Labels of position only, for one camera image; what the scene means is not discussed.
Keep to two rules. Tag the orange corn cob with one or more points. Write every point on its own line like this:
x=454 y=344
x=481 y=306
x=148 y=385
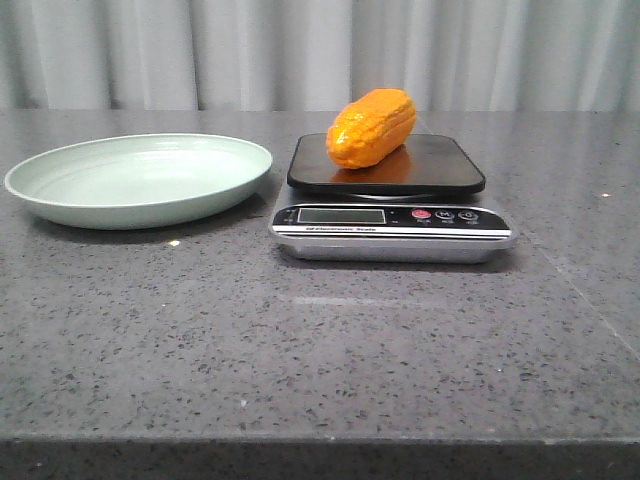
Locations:
x=369 y=129

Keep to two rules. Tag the digital kitchen scale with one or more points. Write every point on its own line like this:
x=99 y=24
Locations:
x=422 y=203

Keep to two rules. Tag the pale green plate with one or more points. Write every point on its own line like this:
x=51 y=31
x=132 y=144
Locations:
x=139 y=181

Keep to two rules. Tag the white pleated curtain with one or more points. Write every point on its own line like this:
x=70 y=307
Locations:
x=319 y=55

